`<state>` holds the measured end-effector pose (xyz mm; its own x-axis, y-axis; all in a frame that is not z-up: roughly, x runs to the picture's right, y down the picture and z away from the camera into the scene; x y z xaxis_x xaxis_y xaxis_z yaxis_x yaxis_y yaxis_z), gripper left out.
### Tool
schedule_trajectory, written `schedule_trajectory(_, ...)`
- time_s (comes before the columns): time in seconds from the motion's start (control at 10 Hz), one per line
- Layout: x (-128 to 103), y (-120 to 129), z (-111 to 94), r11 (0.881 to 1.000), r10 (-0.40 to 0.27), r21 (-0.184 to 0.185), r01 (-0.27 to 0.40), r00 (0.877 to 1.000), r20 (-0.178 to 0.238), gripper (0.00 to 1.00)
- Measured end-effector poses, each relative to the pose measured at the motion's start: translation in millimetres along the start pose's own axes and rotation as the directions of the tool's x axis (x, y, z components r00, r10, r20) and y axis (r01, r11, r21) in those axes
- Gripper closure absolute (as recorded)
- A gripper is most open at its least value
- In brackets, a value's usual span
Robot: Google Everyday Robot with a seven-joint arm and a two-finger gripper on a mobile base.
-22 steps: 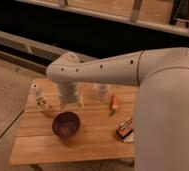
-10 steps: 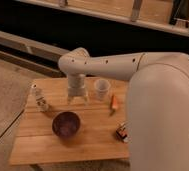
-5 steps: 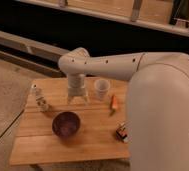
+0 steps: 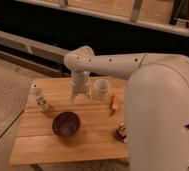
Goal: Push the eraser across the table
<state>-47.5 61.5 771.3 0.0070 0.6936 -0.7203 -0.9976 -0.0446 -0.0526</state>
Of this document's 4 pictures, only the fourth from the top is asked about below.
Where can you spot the grey metal rail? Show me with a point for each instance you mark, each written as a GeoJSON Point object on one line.
{"type": "Point", "coordinates": [43, 50]}

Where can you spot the dark purple bowl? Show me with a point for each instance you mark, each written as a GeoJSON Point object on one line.
{"type": "Point", "coordinates": [66, 124]}

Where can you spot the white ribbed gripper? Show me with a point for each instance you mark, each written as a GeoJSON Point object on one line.
{"type": "Point", "coordinates": [80, 84]}

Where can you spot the orange black boxed eraser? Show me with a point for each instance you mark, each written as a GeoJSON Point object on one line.
{"type": "Point", "coordinates": [121, 132]}

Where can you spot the clear plastic cup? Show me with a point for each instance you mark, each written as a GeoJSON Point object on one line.
{"type": "Point", "coordinates": [101, 88]}

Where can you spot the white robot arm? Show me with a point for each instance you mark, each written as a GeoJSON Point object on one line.
{"type": "Point", "coordinates": [156, 103]}

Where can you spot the orange toy carrot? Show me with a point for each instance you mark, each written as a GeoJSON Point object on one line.
{"type": "Point", "coordinates": [113, 104]}

